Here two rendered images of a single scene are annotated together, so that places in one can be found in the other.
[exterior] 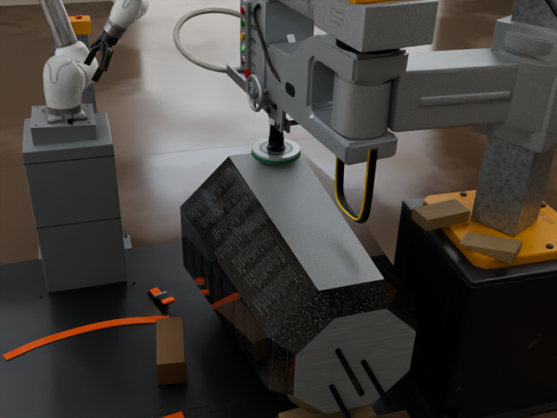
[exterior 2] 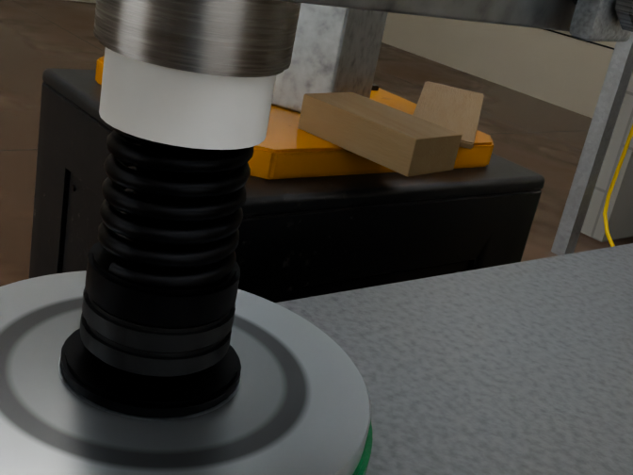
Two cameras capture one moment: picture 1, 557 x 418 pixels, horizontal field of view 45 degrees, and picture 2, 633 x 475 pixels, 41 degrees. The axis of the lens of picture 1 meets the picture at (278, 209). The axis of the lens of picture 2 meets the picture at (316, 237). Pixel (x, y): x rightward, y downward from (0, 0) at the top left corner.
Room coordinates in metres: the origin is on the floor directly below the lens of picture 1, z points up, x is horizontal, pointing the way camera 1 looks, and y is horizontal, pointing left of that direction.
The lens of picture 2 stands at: (2.78, 0.36, 1.08)
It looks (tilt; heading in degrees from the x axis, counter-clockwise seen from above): 21 degrees down; 244
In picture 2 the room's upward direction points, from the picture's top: 11 degrees clockwise
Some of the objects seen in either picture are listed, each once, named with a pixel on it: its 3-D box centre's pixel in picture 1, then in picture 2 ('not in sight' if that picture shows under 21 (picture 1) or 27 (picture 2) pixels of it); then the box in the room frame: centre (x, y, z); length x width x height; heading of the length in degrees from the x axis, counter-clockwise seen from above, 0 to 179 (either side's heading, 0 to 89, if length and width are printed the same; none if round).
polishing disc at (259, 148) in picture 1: (276, 148); (150, 378); (2.68, 0.02, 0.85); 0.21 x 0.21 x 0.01
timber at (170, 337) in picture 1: (171, 349); not in sight; (2.23, 0.46, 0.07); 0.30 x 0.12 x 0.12; 10
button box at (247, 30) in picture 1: (246, 35); not in sight; (2.70, 0.15, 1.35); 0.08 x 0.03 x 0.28; 25
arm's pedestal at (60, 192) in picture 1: (77, 202); not in sight; (2.93, 1.02, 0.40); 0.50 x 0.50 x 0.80; 17
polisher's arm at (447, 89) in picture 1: (485, 85); not in sight; (2.21, -0.70, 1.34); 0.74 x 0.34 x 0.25; 106
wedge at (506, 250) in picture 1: (490, 243); (447, 112); (2.05, -0.78, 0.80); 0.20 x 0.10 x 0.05; 57
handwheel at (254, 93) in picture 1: (263, 91); not in sight; (2.52, 0.08, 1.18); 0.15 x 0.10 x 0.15; 25
